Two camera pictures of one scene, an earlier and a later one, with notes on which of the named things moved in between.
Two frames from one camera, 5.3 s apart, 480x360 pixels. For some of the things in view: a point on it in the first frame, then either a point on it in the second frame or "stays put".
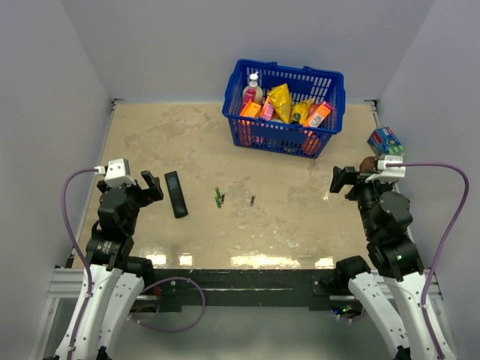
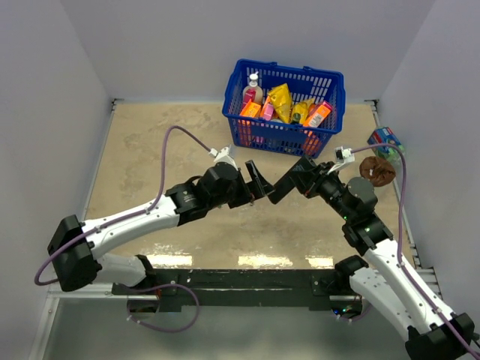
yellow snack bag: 281,99 stays put
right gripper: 348,175 -> 320,177
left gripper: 152,182 -> 258,187
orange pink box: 250,109 stays put
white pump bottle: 253,91 stays put
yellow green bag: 300,110 stays put
